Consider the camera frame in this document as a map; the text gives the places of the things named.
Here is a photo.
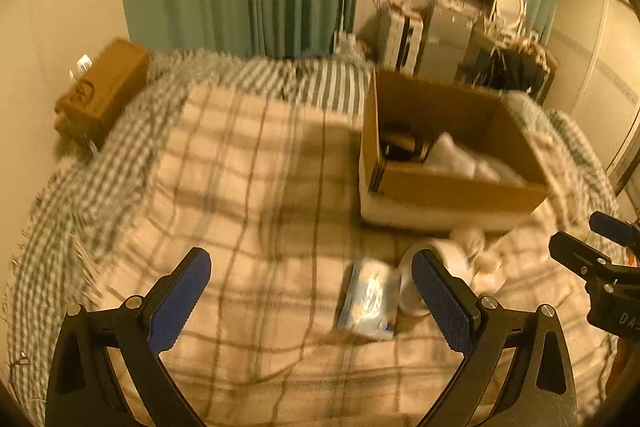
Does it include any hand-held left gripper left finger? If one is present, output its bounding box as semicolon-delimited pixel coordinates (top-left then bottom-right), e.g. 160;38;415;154
46;247;213;427

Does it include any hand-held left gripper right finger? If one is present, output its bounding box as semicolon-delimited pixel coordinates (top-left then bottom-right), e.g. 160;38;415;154
410;248;579;427

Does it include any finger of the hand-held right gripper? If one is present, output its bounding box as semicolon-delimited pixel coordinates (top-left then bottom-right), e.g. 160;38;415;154
548;232;627;281
589;211;640;251

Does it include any white tape roll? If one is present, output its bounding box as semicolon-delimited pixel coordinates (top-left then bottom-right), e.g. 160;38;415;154
398;239;477;317

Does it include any blue tissue packet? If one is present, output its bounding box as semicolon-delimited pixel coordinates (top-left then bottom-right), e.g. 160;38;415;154
337;259;402;341

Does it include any crumpled white tissue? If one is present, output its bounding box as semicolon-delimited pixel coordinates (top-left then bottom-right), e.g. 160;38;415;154
449;226;507;290

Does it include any beige plaid blanket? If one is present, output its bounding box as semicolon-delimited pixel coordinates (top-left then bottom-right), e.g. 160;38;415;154
70;84;616;427

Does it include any white plastic bag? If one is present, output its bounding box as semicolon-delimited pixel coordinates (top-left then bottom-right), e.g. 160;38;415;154
424;132;527;188

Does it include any black object in box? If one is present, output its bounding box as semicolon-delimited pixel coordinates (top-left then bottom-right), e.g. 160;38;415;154
379;121;435;164

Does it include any dark cluttered desk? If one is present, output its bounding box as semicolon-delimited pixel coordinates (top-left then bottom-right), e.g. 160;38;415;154
457;27;560;100

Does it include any closed brown cardboard box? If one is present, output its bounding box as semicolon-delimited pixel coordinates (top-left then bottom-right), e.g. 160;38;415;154
54;38;152;148

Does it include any round white vanity mirror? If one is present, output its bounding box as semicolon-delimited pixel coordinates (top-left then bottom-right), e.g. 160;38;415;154
492;0;530;38

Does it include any grey storage cabinet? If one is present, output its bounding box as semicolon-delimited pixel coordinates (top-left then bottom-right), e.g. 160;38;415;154
385;0;488;80

